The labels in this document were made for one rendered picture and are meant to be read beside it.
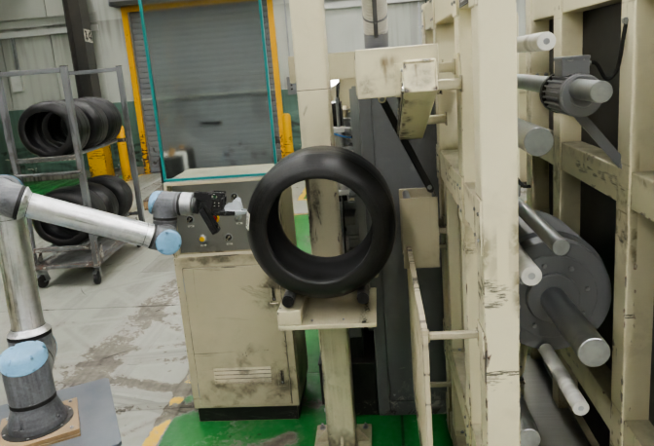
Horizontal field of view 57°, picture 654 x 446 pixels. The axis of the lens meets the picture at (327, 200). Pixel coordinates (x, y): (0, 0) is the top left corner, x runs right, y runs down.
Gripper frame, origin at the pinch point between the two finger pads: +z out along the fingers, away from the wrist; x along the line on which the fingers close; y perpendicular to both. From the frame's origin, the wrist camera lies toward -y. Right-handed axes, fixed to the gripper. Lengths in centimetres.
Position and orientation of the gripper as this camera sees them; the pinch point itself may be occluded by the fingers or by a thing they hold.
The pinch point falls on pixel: (245, 212)
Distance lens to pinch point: 229.4
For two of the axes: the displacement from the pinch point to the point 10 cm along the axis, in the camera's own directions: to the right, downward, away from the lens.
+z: 10.0, 0.6, -0.7
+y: 0.4, -9.7, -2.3
